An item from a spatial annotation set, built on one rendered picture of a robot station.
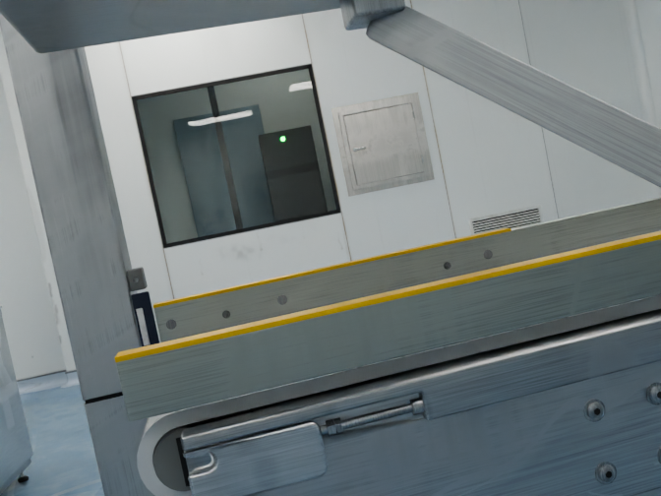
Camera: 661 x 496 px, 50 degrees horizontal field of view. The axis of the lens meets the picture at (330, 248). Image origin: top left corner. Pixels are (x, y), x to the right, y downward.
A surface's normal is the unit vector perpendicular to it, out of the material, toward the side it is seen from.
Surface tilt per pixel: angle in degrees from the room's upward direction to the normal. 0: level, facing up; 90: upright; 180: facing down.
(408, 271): 90
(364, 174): 90
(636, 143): 87
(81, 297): 90
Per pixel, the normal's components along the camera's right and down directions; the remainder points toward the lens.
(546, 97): -0.40, 0.07
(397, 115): 0.09, 0.04
